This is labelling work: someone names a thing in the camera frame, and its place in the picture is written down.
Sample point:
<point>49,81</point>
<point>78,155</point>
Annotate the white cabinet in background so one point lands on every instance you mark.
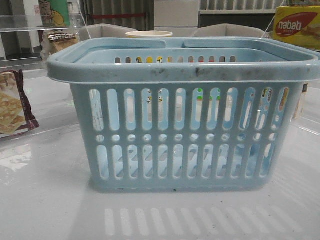
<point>176,13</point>

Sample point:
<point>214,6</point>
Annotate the brown cracker package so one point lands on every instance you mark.
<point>16,115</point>

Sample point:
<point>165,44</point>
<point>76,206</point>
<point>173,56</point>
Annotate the green cartoon snack package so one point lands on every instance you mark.
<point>54,13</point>

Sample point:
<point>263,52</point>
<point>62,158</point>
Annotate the light blue plastic basket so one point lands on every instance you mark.
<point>184,113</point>

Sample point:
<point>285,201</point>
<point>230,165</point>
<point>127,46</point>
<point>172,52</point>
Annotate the clear acrylic left shelf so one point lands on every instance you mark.
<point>16,23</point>

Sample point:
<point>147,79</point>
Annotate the packaged bread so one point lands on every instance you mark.
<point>54,41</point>

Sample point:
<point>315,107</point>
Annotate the yellow nabati wafer box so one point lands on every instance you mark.
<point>297,25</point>

